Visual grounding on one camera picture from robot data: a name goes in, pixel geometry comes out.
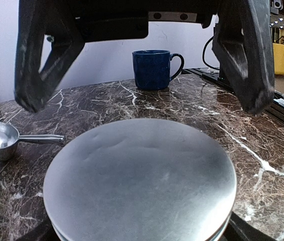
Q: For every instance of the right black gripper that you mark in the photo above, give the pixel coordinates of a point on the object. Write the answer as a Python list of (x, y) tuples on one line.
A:
[(121, 20)]

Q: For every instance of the black front rail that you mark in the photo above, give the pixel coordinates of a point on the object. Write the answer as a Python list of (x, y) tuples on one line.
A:
[(255, 95)]

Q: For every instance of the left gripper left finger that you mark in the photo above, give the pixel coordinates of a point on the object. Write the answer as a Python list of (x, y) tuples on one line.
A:
[(42, 232)]

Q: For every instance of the dark blue mug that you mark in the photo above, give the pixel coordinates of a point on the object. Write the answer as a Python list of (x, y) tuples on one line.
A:
[(152, 68)]

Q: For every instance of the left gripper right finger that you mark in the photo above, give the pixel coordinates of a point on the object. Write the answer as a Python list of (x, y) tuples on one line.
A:
[(240, 230)]

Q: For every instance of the metal scoop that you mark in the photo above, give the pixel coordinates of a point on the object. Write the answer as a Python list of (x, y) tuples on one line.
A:
[(10, 137)]

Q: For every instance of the white jar lid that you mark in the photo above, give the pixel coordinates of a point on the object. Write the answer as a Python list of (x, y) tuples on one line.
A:
[(140, 179)]

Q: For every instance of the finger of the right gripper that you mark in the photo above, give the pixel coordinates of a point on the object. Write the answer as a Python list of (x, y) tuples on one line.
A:
[(242, 39), (47, 45)]

